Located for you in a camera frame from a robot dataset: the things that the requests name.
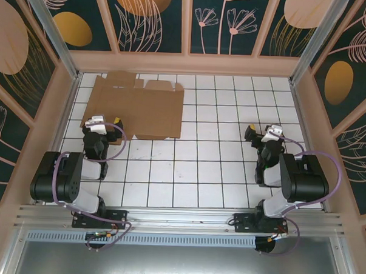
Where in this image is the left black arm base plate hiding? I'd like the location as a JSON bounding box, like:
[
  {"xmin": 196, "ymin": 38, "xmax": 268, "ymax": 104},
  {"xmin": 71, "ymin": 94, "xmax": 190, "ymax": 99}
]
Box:
[{"xmin": 72, "ymin": 207, "xmax": 129, "ymax": 231}]

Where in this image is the grey metal sheet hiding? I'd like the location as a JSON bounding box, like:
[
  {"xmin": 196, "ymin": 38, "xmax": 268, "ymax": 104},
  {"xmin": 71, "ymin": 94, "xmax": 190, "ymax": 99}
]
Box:
[{"xmin": 11, "ymin": 238, "xmax": 350, "ymax": 274}]

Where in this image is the brown cardboard box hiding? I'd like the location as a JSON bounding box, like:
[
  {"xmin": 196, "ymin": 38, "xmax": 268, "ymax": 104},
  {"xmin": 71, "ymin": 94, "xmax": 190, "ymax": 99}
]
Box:
[{"xmin": 78, "ymin": 68, "xmax": 186, "ymax": 149}]

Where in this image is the aluminium corner post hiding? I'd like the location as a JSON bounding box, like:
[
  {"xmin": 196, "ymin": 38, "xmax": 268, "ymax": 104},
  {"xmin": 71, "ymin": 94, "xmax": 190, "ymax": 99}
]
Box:
[
  {"xmin": 17, "ymin": 0, "xmax": 86, "ymax": 79},
  {"xmin": 289, "ymin": 0, "xmax": 359, "ymax": 88}
]

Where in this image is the right aluminium corner post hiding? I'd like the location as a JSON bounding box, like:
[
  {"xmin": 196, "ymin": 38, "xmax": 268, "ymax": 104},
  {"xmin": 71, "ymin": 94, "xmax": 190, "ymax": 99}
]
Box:
[{"xmin": 289, "ymin": 0, "xmax": 359, "ymax": 88}]

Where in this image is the yellow power connector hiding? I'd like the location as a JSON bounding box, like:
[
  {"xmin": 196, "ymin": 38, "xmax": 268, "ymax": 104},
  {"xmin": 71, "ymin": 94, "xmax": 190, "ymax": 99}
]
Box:
[
  {"xmin": 86, "ymin": 229, "xmax": 117, "ymax": 242},
  {"xmin": 268, "ymin": 231, "xmax": 289, "ymax": 243}
]

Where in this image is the right yellow power connector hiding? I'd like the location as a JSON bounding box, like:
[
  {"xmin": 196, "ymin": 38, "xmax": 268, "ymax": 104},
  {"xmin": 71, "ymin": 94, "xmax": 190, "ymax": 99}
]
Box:
[{"xmin": 268, "ymin": 231, "xmax": 289, "ymax": 243}]

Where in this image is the left aluminium side rail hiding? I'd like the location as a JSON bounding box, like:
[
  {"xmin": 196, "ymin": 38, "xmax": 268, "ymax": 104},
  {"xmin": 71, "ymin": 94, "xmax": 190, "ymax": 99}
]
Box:
[{"xmin": 30, "ymin": 71, "xmax": 82, "ymax": 206}]

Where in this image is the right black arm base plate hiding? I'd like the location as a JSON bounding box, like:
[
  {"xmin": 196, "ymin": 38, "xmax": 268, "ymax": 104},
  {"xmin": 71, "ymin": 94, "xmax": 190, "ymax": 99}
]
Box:
[{"xmin": 232, "ymin": 212, "xmax": 290, "ymax": 237}]

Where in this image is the left yellow power connector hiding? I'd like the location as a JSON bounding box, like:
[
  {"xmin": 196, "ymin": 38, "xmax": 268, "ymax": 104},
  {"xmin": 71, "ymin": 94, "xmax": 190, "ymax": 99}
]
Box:
[{"xmin": 86, "ymin": 229, "xmax": 117, "ymax": 242}]

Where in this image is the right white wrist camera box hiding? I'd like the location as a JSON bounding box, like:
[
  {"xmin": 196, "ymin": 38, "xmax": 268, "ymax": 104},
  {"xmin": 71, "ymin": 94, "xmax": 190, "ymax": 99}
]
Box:
[{"xmin": 262, "ymin": 124, "xmax": 283, "ymax": 142}]

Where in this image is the grey slotted cable duct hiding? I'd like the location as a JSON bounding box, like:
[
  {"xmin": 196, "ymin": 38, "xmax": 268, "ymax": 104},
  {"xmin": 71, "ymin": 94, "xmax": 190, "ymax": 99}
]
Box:
[{"xmin": 26, "ymin": 228, "xmax": 257, "ymax": 250}]

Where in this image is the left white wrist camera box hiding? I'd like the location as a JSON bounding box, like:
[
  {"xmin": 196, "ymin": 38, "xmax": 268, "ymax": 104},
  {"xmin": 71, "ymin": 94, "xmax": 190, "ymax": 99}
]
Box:
[{"xmin": 84, "ymin": 115, "xmax": 109, "ymax": 134}]

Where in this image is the left aluminium corner post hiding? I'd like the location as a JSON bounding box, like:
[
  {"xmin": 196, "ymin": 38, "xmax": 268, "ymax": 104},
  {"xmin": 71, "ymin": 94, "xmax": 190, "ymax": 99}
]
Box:
[{"xmin": 17, "ymin": 0, "xmax": 86, "ymax": 79}]

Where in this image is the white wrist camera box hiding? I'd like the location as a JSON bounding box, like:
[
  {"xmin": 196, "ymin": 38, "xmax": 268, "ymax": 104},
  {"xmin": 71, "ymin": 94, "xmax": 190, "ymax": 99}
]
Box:
[
  {"xmin": 262, "ymin": 124, "xmax": 283, "ymax": 142},
  {"xmin": 84, "ymin": 115, "xmax": 109, "ymax": 134}
]

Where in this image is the aluminium mounting rail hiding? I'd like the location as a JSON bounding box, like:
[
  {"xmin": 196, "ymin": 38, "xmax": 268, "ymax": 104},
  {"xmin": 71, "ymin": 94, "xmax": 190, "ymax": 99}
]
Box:
[{"xmin": 13, "ymin": 199, "xmax": 347, "ymax": 242}]

